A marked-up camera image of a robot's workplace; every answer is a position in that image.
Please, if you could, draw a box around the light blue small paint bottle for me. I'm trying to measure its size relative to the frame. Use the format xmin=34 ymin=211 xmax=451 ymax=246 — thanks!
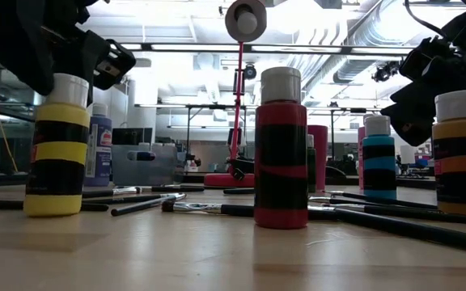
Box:
xmin=362 ymin=115 xmax=398 ymax=200

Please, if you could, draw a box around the black workbench frame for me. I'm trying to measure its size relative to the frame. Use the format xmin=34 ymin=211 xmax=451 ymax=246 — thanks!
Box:
xmin=135 ymin=103 xmax=383 ymax=162

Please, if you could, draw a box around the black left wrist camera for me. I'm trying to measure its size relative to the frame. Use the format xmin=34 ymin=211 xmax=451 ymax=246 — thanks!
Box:
xmin=92 ymin=38 xmax=138 ymax=91

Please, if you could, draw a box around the lemon yellow small paint bottle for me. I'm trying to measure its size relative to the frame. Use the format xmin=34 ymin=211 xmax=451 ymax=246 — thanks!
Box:
xmin=23 ymin=73 xmax=91 ymax=218

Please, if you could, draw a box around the grey plastic storage bin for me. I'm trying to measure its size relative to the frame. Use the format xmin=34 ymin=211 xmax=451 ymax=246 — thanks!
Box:
xmin=110 ymin=143 xmax=179 ymax=187

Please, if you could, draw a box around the red small paint bottle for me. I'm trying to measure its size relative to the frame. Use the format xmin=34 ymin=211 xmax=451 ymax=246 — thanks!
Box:
xmin=253 ymin=66 xmax=310 ymax=230

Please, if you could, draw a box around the white cylindrical container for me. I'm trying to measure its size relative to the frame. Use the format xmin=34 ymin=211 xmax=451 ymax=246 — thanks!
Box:
xmin=400 ymin=144 xmax=416 ymax=165

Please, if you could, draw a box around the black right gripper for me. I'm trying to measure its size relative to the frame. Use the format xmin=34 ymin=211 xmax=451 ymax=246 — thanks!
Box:
xmin=379 ymin=6 xmax=466 ymax=148

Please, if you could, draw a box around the black computer monitor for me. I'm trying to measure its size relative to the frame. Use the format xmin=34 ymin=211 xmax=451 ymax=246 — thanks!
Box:
xmin=112 ymin=127 xmax=154 ymax=146

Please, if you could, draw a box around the black ceiling light beam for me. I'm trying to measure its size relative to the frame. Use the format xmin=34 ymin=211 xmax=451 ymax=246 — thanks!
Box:
xmin=119 ymin=42 xmax=414 ymax=56

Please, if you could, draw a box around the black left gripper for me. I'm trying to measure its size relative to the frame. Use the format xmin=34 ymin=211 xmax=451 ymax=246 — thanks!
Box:
xmin=0 ymin=0 xmax=111 ymax=108

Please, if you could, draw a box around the large blue paint bottle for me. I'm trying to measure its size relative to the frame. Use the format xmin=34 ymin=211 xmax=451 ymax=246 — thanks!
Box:
xmin=83 ymin=103 xmax=113 ymax=188

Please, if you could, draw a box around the red desk lamp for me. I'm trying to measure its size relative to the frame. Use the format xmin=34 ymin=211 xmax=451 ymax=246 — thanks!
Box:
xmin=203 ymin=0 xmax=268 ymax=188

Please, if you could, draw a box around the green small paint bottle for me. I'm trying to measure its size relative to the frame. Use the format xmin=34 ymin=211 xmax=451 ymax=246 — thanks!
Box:
xmin=306 ymin=133 xmax=317 ymax=194

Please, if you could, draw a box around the silver ventilation duct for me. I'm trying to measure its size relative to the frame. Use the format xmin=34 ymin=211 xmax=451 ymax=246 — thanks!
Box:
xmin=297 ymin=0 xmax=420 ymax=94

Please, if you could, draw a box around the black ceiling camera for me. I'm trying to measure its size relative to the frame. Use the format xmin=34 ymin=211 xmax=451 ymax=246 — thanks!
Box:
xmin=371 ymin=60 xmax=400 ymax=83

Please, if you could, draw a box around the orange-yellow small paint bottle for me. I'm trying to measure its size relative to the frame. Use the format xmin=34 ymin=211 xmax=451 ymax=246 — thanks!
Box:
xmin=431 ymin=89 xmax=466 ymax=218

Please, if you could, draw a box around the red plastic cup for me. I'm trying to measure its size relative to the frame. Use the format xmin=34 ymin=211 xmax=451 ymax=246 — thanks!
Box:
xmin=307 ymin=124 xmax=328 ymax=192

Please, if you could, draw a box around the pink small paint bottle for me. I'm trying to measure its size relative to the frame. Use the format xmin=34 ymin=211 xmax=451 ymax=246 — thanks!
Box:
xmin=357 ymin=113 xmax=375 ymax=191

